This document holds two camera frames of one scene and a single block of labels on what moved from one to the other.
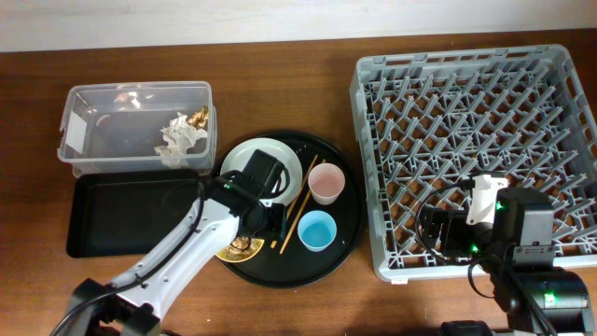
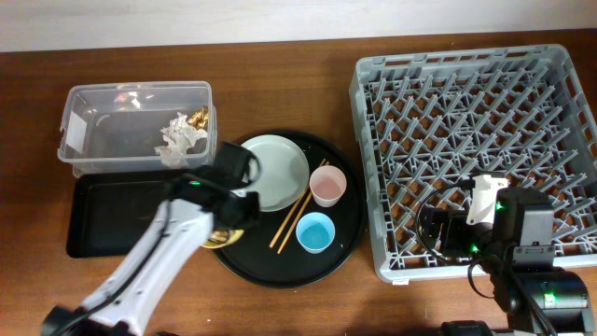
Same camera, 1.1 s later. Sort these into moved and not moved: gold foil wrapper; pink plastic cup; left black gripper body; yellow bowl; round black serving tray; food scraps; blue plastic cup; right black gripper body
Moved: food scraps; yellow bowl; left black gripper body
Not moved: right black gripper body; pink plastic cup; blue plastic cup; round black serving tray; gold foil wrapper
